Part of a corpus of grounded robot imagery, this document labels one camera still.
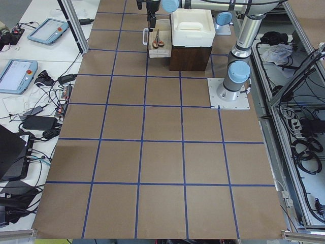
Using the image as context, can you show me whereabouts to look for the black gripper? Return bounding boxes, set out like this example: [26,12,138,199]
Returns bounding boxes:
[136,0,144,10]
[146,0,160,28]

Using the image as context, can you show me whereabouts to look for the lower blue teach pendant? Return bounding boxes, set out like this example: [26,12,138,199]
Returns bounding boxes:
[1,59,38,95]

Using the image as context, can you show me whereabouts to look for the dark brown wooden cabinet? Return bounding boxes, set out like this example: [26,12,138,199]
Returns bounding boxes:
[169,46,212,71]

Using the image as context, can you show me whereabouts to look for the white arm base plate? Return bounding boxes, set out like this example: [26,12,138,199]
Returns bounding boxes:
[207,78,250,110]

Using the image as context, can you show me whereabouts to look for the aluminium frame post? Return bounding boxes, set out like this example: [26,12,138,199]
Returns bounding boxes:
[57,0,89,55]

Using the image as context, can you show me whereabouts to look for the white foam tray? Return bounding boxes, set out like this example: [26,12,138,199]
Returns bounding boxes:
[171,9,215,47]

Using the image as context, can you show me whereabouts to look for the upper blue teach pendant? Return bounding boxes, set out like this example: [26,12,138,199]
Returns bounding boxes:
[27,18,69,45]

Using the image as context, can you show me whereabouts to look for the white crumpled cloth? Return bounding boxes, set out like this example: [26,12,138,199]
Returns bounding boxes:
[261,44,293,65]

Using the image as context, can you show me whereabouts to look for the black power brick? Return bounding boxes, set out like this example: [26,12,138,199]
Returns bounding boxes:
[22,116,58,131]

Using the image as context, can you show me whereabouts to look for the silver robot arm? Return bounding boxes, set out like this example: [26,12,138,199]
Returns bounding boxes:
[136,0,282,102]
[136,1,232,28]

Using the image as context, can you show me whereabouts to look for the black laptop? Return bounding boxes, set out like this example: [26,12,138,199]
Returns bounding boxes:
[1,126,34,181]

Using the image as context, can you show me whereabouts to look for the grey orange handled scissors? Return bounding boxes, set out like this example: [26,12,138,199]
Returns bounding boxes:
[152,29,165,49]

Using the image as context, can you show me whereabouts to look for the light wooden drawer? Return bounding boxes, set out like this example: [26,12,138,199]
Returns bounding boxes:
[142,19,172,58]

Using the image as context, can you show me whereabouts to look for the blue teach pendant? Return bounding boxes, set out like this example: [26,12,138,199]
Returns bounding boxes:
[1,59,38,95]
[27,18,69,45]

